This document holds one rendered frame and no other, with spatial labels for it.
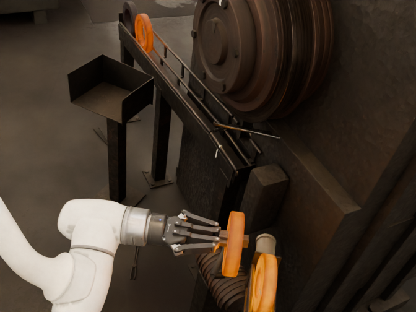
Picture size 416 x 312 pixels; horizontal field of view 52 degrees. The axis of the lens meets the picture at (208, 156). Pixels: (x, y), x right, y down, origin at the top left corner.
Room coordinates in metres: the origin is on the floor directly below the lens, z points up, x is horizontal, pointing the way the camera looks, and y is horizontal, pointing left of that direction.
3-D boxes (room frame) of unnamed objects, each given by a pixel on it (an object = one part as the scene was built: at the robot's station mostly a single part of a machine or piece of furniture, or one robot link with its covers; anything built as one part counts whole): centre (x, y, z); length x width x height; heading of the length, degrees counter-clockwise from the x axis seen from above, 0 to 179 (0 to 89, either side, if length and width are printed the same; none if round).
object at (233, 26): (1.05, 0.02, 1.11); 0.28 x 0.06 x 0.28; 32
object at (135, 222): (0.61, 0.13, 0.83); 0.09 x 0.06 x 0.09; 1
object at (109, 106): (1.38, 0.43, 0.36); 0.26 x 0.20 x 0.72; 67
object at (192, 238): (0.60, -0.01, 0.84); 0.11 x 0.01 x 0.04; 90
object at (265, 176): (0.92, -0.20, 0.68); 0.11 x 0.08 x 0.24; 122
